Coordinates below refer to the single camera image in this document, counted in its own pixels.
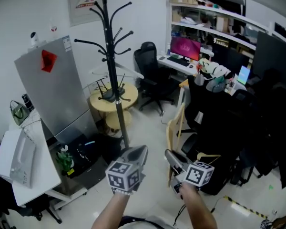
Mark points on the black mesh office chair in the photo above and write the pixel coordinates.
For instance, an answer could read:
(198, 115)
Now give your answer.
(150, 68)

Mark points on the white side table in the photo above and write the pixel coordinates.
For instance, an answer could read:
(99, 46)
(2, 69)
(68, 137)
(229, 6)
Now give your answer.
(41, 166)

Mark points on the light wooden chair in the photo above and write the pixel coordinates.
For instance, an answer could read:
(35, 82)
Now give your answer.
(174, 128)

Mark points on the black bottle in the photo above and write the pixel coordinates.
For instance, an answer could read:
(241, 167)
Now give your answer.
(27, 101)

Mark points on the black floor cabinet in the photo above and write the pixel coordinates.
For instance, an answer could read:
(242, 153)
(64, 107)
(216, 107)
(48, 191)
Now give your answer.
(90, 156)

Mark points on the person's dark clothing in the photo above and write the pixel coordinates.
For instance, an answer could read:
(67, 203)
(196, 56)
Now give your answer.
(143, 223)

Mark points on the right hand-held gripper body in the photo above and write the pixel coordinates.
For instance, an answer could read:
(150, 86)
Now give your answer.
(195, 174)

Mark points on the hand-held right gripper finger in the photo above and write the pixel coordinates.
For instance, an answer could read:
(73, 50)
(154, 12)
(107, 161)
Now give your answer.
(170, 157)

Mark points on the black router with antennas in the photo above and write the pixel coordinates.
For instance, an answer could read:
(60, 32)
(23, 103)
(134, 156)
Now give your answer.
(107, 95)

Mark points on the white security camera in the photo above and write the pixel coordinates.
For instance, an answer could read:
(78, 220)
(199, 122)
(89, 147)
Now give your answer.
(33, 38)

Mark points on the person's left forearm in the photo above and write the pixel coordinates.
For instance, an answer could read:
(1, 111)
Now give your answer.
(112, 211)

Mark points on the round wooden table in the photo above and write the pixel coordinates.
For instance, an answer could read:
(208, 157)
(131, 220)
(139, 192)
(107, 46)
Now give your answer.
(128, 96)

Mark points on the white clothes hanger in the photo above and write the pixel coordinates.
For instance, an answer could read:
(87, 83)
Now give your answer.
(129, 71)

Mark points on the silver refrigerator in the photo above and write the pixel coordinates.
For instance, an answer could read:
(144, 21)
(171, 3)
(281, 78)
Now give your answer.
(54, 89)

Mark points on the small green potted plant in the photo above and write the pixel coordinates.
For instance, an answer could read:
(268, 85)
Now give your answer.
(64, 160)

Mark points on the wall poster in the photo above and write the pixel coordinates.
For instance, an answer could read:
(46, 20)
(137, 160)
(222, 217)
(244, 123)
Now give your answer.
(85, 3)

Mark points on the red diamond sticker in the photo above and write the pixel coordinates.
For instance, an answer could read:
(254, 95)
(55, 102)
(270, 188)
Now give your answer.
(48, 61)

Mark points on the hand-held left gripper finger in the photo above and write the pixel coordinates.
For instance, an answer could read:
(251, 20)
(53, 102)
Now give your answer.
(139, 153)

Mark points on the green handbag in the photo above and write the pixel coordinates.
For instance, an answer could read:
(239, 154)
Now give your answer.
(19, 113)

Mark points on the person's right forearm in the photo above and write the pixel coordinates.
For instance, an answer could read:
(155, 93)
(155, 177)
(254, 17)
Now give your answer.
(197, 209)

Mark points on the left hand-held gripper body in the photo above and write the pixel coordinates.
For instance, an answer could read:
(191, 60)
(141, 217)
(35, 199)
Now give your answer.
(124, 173)

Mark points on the black metal coat rack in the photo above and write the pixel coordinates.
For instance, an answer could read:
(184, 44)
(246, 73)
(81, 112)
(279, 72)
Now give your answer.
(111, 65)

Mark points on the pile of light clothes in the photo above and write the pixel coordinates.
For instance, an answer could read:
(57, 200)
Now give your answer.
(213, 69)

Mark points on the large dark monitor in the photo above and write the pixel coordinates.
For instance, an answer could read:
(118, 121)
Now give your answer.
(274, 56)

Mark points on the wooden clothes hanger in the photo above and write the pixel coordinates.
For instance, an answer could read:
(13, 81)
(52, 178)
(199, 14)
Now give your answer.
(208, 155)

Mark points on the black chair with dark clothes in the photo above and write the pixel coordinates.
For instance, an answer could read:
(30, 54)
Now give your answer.
(217, 118)

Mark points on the white box appliance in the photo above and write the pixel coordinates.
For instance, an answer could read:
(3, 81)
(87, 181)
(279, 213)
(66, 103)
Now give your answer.
(14, 156)

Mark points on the yellow black hazard tape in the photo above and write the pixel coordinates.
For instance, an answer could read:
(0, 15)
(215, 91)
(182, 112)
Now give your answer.
(245, 207)

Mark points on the black keyboard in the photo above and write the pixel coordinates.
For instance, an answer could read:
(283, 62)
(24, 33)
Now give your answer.
(178, 61)

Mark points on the computer monitor with purple screen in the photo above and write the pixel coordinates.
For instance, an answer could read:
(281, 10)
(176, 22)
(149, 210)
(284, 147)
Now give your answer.
(185, 48)

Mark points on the white desk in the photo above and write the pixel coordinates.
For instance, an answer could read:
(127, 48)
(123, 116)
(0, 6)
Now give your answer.
(174, 65)

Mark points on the white energy label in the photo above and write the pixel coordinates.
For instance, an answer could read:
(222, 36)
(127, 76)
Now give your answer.
(67, 44)

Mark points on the white storage shelf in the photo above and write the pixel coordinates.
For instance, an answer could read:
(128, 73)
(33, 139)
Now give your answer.
(217, 30)

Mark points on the small lit tablet screen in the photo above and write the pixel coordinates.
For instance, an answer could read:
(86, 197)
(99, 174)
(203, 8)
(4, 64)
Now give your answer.
(243, 75)

